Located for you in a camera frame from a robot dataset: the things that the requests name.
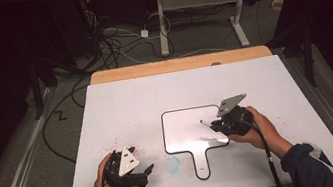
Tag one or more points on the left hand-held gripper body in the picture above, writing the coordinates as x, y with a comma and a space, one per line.
127, 162

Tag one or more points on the small white box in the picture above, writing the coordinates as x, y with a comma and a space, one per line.
277, 4

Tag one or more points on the small white power adapter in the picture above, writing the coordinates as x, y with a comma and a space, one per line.
144, 33

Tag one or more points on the wooden table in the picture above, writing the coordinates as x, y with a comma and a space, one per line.
167, 67

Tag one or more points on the person's right hand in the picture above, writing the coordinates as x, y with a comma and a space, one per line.
263, 132

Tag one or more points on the large white table sheet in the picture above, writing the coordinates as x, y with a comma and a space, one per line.
130, 112

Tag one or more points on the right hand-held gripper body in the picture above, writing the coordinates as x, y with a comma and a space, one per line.
234, 118

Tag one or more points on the black metal stand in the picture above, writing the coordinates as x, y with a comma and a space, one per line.
309, 57
35, 94

